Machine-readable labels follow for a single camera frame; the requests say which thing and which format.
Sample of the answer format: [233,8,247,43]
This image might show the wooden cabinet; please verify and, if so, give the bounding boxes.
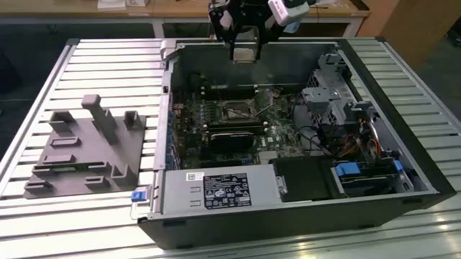
[381,0,461,70]

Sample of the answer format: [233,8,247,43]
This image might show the grey metal drive cage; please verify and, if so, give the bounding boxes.
[311,52,365,126]

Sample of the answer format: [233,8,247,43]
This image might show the grey parts rack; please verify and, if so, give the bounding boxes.
[21,94,148,200]

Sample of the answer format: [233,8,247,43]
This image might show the wooden desk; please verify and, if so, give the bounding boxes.
[0,0,372,38]

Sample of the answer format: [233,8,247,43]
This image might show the orange power wires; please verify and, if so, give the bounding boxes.
[338,133,382,160]

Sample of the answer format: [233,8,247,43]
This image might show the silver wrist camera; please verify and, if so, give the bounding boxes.
[267,0,311,28]

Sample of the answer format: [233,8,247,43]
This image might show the blue disk carrier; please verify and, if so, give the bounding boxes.
[333,161,361,178]

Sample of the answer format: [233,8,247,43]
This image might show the white paper sheets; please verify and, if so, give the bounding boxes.
[311,0,346,8]

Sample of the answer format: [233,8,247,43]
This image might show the silver power supply unit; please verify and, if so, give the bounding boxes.
[158,164,281,216]

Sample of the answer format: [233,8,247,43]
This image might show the silver CPU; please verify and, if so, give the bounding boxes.
[233,47,259,65]

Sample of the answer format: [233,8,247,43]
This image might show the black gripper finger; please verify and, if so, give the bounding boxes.
[257,16,285,60]
[210,4,241,62]

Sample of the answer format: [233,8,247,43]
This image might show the green RAM stick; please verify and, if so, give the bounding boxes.
[48,165,90,171]

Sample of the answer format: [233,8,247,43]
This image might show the CPU socket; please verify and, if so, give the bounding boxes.
[222,99,261,122]

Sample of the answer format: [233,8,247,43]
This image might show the graphics card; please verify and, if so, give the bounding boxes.
[209,131,255,151]

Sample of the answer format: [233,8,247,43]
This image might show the green motherboard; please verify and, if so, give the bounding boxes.
[170,85,307,170]

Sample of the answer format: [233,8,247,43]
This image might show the black PC case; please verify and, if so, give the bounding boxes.
[136,37,457,250]

